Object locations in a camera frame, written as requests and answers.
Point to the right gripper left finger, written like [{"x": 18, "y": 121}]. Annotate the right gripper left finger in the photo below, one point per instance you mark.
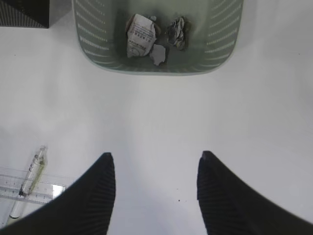
[{"x": 85, "y": 208}]

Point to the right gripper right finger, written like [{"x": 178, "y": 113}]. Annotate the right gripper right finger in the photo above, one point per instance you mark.
[{"x": 231, "y": 207}]

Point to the transparent plastic ruler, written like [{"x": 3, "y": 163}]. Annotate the transparent plastic ruler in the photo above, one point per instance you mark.
[{"x": 15, "y": 185}]

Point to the grey paper ball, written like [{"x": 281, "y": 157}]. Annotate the grey paper ball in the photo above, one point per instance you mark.
[{"x": 178, "y": 32}]

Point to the white paper ball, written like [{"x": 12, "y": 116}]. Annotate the white paper ball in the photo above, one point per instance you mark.
[{"x": 142, "y": 33}]

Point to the cream grip pen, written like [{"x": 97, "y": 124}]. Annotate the cream grip pen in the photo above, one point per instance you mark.
[{"x": 32, "y": 177}]

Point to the green plastic basket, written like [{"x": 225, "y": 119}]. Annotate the green plastic basket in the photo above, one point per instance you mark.
[{"x": 199, "y": 36}]

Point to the black mesh pen holder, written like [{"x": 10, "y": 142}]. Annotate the black mesh pen holder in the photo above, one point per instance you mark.
[{"x": 24, "y": 13}]

